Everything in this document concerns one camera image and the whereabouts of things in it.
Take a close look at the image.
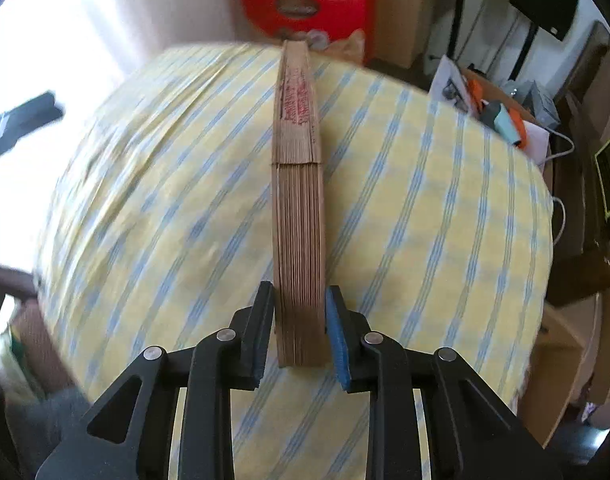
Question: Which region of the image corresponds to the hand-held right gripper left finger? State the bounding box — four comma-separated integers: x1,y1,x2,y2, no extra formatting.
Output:
35,281,276,480

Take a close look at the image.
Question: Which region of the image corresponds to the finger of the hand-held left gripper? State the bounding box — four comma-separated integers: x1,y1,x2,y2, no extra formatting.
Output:
0,91,66,159

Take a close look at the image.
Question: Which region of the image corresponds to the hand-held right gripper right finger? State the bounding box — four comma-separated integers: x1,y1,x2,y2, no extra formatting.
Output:
325,285,564,480

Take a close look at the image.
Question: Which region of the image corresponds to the wooden folding fan red print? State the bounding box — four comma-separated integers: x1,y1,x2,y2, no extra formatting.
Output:
270,40,329,369

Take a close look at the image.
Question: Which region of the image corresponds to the yellow checked tablecloth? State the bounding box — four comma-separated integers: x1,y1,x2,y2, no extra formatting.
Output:
32,42,556,480

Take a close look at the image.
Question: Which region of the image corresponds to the person's grey fleece clothing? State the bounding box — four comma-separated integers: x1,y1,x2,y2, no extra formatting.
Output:
14,384,94,480

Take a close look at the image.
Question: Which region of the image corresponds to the white printed paper bag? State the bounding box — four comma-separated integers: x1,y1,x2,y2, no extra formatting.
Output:
428,54,474,114

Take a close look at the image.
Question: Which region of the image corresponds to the red gift box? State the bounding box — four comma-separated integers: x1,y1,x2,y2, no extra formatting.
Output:
236,0,379,64

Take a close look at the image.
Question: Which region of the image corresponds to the brown cardboard carton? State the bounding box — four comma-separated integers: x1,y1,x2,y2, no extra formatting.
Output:
369,0,439,69

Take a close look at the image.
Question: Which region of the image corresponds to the white adapter cable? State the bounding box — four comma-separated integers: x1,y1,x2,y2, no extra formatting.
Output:
546,131,576,246

